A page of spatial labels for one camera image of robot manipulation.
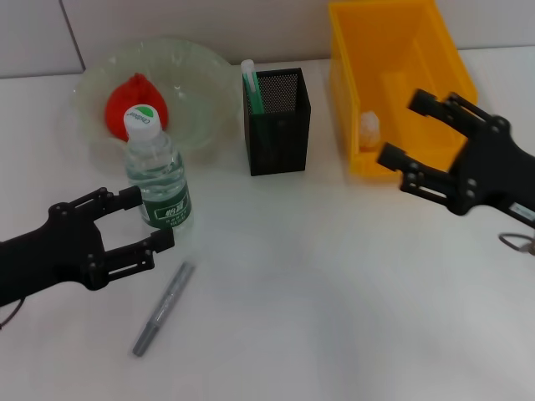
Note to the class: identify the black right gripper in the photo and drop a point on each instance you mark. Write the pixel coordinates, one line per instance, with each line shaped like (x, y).
(493, 171)

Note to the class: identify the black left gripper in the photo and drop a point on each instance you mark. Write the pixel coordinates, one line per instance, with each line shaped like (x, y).
(50, 259)

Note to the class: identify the white paper ball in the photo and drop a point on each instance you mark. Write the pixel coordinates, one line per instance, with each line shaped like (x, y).
(370, 129)

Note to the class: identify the clear green-label water bottle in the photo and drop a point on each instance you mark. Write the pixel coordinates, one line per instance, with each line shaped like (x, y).
(161, 179)

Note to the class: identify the grey pen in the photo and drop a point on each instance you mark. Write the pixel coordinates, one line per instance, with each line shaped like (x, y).
(167, 301)

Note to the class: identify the red-orange toy orange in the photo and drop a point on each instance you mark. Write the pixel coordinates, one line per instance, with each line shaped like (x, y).
(121, 100)

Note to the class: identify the green utility knife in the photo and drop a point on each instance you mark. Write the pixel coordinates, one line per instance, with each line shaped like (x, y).
(252, 83)

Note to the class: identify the pale green glass fruit plate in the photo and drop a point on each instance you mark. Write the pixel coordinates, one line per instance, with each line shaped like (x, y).
(196, 104)

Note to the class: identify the black mesh pen holder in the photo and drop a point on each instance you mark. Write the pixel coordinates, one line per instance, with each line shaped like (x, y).
(280, 142)

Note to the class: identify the yellow plastic bin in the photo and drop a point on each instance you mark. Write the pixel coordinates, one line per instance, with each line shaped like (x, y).
(418, 25)

